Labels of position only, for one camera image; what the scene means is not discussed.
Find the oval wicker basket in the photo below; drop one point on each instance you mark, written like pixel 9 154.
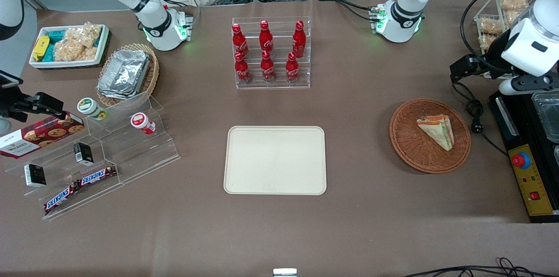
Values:
pixel 153 71

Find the red emergency stop button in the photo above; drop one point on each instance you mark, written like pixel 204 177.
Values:
pixel 520 161

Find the black machine with yellow panel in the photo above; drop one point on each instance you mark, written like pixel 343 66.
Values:
pixel 511 137

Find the green lid yogurt cup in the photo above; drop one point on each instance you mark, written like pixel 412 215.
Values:
pixel 89 107

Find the red lid yogurt cup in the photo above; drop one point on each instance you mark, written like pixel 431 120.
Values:
pixel 142 122

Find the round brown wicker basket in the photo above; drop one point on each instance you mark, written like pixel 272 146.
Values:
pixel 410 141

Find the red tartan cookie box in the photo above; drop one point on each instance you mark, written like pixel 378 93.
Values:
pixel 39 137

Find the bagged bread snack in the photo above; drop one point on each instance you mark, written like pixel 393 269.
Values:
pixel 490 25
pixel 487 43
pixel 513 1

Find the small black box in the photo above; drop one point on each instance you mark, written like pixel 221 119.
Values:
pixel 35 175
pixel 83 154

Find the cream rectangular tray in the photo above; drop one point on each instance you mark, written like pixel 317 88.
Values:
pixel 275 161

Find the clear plastic container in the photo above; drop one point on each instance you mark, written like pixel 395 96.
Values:
pixel 548 115

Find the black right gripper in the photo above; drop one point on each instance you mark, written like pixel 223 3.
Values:
pixel 9 103

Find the snickers chocolate bar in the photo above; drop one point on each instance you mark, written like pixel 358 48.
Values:
pixel 61 198
pixel 97 175

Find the teal snack packet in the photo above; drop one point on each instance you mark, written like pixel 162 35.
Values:
pixel 56 36

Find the clear acrylic bottle rack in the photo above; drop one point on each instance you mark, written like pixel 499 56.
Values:
pixel 270 86

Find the stacked foil containers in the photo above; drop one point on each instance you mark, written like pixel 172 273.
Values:
pixel 124 74

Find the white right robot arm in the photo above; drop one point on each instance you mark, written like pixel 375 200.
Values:
pixel 150 19

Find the bag of rice crackers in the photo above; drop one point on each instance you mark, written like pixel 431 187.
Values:
pixel 76 43

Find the red cola bottle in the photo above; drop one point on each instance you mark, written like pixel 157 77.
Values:
pixel 266 39
pixel 292 69
pixel 239 41
pixel 242 69
pixel 298 41
pixel 267 68

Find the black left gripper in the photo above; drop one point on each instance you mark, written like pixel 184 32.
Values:
pixel 494 53

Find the white rectangular bin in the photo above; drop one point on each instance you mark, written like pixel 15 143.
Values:
pixel 65 64

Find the clear acrylic stepped shelf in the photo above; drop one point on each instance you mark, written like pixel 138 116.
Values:
pixel 131 154

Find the yellow snack packet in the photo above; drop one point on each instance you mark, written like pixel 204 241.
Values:
pixel 40 47

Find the triangular sandwich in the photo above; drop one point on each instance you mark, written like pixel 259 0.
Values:
pixel 439 130

